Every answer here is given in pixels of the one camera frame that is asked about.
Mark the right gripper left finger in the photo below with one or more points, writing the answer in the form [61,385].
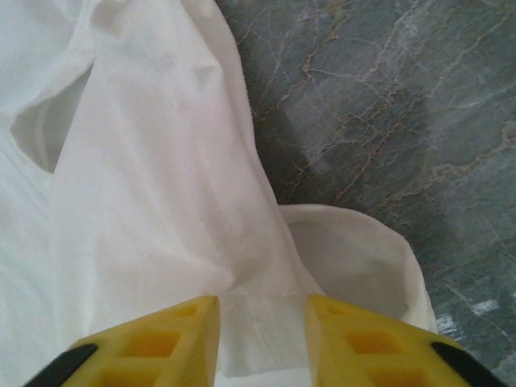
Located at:
[161,346]

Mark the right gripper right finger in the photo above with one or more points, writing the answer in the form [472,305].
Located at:
[375,350]

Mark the white t-shirt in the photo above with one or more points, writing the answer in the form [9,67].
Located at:
[141,161]

